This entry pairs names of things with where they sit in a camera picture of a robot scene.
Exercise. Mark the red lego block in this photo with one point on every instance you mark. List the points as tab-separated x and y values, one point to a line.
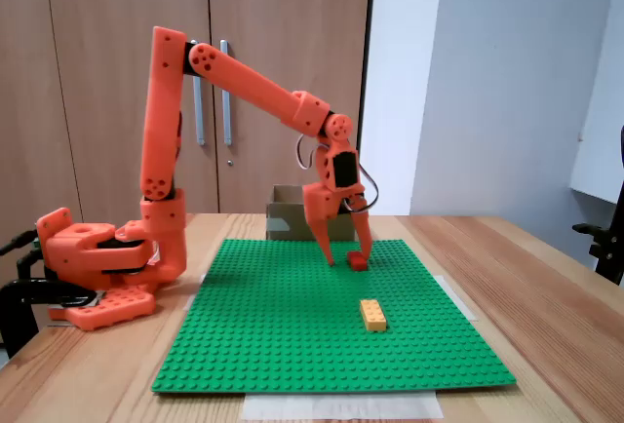
356	263

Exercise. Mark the cardboard box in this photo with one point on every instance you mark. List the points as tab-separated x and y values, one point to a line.
292	211

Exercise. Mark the yellow lego block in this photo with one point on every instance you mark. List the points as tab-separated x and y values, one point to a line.
373	315

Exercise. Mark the green lego baseplate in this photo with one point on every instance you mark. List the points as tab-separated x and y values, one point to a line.
292	325

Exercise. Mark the wide translucent tape strip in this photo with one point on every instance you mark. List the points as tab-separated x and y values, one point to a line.
341	406

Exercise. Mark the wooden cabinet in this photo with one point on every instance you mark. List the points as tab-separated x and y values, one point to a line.
292	4

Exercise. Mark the black chair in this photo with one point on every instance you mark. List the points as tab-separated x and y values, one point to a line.
609	247

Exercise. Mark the white board panel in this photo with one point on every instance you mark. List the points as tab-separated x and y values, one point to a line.
604	126

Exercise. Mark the black table clamp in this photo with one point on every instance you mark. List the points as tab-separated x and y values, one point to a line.
49	291

